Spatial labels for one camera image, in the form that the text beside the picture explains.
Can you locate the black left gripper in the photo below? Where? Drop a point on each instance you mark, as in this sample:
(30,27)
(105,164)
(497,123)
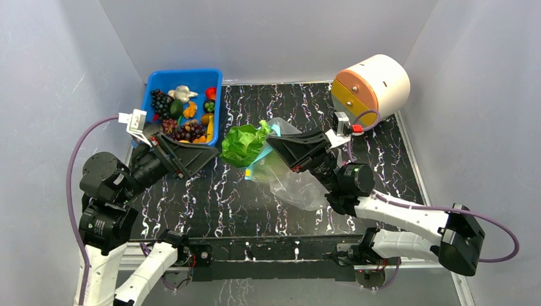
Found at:
(184,157)

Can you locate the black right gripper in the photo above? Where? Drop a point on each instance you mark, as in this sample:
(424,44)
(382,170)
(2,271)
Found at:
(312,155)

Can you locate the dark purple grape bunch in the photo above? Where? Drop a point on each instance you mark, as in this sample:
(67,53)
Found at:
(192,131)

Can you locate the clear zip top bag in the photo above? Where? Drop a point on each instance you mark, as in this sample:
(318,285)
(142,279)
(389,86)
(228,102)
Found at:
(299,189)

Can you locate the green toy lettuce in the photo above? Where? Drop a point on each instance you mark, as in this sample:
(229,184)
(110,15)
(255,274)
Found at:
(242,144)

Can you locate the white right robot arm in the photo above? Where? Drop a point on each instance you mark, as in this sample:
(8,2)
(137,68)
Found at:
(451,237)

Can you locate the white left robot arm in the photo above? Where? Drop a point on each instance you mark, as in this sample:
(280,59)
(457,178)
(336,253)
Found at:
(107,219)

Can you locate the dark mangosteen with green top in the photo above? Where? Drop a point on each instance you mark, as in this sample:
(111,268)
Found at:
(209,105)

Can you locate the yellow toy banana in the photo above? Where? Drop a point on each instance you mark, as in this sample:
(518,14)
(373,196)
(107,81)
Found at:
(210,131)

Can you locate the orange toy fruit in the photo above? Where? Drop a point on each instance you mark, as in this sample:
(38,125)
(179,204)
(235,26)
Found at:
(190,111)

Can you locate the green toy avocado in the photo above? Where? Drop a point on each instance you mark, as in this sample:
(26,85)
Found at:
(176,109)

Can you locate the blue plastic bin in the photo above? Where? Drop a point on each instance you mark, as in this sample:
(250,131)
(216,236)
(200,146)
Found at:
(198,80)

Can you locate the black toy grape bunch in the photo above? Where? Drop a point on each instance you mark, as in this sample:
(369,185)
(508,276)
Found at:
(161,103)

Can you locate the white toy garlic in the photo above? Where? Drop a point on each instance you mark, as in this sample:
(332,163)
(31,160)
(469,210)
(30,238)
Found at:
(182,93)

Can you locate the cylindrical drawer box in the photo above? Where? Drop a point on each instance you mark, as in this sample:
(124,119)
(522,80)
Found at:
(371,90)

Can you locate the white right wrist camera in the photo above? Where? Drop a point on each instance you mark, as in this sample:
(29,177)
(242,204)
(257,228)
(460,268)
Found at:
(342,130)

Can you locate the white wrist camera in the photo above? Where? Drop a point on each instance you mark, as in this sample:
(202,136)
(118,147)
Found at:
(342,130)
(135,122)

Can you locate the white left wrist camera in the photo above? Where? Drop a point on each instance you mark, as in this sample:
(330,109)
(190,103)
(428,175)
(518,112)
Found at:
(135,122)

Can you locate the black base frame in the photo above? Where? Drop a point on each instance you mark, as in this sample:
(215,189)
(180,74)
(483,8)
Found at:
(281,257)

